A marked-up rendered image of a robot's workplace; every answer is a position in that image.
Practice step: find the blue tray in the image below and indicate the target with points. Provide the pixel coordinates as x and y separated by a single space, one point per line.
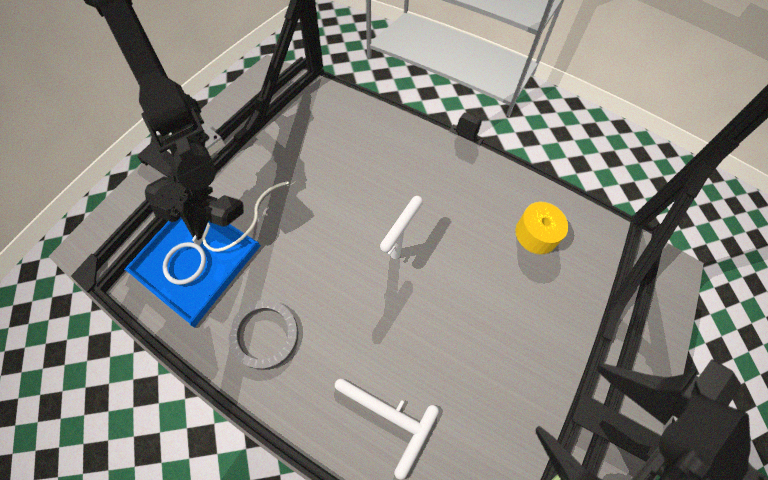
188 299

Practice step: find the grey cylindrical post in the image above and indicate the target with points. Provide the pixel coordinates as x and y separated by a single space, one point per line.
398 247

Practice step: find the yellow cylinder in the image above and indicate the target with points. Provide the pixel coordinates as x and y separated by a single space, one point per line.
541 237

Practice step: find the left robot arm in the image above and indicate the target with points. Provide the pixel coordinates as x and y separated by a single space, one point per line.
709 441

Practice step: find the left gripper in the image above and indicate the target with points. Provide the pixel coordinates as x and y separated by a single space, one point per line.
661 397

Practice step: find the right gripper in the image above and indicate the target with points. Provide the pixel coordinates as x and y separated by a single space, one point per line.
222 211

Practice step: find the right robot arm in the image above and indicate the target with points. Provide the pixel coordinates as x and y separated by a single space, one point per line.
165 110

